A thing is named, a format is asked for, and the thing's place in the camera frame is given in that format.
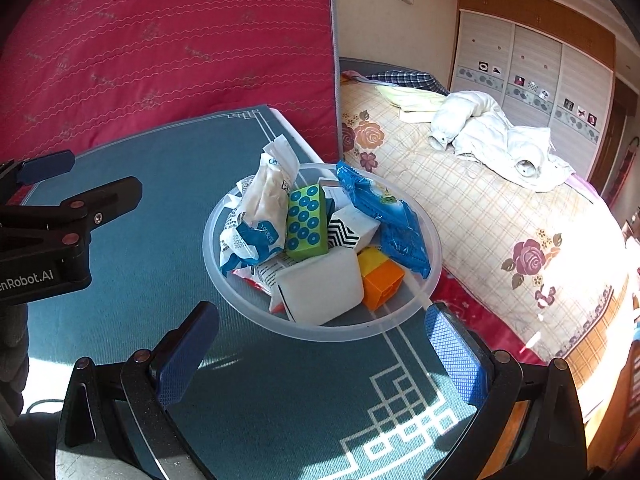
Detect white sponge block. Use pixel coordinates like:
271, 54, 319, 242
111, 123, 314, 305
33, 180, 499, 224
270, 247, 366, 327

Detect white medicine box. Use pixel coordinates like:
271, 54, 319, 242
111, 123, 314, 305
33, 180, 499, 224
317, 177, 351, 211

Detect blue wipes packet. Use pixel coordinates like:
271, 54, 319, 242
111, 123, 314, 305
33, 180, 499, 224
336, 160, 432, 279

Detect purple cloth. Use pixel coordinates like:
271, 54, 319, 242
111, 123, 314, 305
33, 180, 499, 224
565, 172, 608, 206

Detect clear plastic bowl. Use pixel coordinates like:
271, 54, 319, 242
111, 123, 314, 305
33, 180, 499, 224
202, 162, 443, 342

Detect red white packet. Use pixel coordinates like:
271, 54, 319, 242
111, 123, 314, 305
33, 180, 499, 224
232, 252, 301, 297

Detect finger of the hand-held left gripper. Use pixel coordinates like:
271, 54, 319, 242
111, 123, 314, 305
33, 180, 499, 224
0, 150, 76, 206
50, 176, 144, 251

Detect white sliding door wardrobe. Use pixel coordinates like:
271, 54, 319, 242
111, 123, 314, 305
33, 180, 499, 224
449, 0, 617, 181

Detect pale yellow cloth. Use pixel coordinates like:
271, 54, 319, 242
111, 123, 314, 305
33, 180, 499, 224
375, 84, 451, 123

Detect blue plaid pillow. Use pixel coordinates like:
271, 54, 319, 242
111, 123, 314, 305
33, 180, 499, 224
367, 71, 451, 97

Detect green block with blue dots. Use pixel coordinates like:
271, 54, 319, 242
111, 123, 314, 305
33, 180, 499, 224
285, 183, 331, 262

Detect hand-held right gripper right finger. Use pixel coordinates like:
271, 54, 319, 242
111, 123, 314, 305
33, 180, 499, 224
424, 302, 588, 480

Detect person's left hand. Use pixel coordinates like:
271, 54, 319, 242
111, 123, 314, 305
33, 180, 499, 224
0, 304, 30, 416

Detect brown wooden door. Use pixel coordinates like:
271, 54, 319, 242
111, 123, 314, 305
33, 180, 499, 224
587, 77, 633, 196

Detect white padded jacket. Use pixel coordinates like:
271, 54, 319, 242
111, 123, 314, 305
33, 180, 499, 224
429, 90, 573, 193

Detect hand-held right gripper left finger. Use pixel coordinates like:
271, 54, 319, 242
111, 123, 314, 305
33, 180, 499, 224
64, 301, 221, 480

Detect bed with floral plaid sheet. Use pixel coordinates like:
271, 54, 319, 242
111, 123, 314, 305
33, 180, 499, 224
339, 57, 636, 411

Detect teal table mat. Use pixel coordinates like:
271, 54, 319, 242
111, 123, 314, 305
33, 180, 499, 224
20, 105, 481, 480

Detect white blue cotton packet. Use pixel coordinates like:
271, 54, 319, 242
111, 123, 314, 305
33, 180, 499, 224
216, 135, 301, 277

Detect yellow orange toy block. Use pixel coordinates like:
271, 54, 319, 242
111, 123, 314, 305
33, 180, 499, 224
356, 246, 406, 311

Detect red quilted mattress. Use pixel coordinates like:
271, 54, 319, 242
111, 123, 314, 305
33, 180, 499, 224
0, 0, 341, 166

